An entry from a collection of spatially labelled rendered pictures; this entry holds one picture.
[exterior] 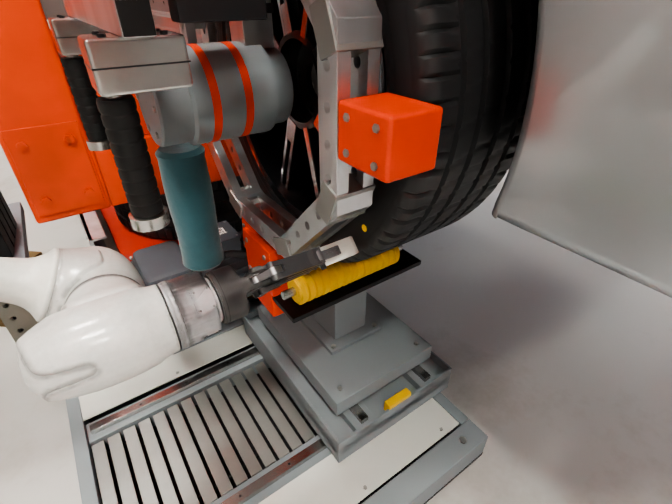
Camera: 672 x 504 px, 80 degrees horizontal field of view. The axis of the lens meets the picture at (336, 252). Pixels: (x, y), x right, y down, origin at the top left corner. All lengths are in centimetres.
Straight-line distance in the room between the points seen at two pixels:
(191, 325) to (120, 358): 8
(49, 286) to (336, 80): 44
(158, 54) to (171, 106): 16
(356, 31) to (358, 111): 8
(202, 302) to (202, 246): 36
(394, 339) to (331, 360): 18
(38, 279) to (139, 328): 18
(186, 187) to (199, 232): 10
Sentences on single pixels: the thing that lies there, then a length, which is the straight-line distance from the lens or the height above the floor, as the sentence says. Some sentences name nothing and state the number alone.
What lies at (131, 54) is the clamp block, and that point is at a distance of 46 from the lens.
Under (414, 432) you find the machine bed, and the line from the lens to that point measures 109.
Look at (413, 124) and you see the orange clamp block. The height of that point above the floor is 87.
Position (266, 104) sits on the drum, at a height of 84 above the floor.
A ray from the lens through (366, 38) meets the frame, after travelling 48.
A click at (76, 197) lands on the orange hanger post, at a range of 115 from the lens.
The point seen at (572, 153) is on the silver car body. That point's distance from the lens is 47.
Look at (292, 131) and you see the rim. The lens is 80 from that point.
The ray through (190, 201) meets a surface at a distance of 82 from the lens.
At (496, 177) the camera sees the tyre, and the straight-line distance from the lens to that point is 68.
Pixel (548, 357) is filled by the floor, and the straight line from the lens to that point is 149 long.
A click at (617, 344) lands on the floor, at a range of 165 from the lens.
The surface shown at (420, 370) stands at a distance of 108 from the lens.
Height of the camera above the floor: 99
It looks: 33 degrees down
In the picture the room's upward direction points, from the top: straight up
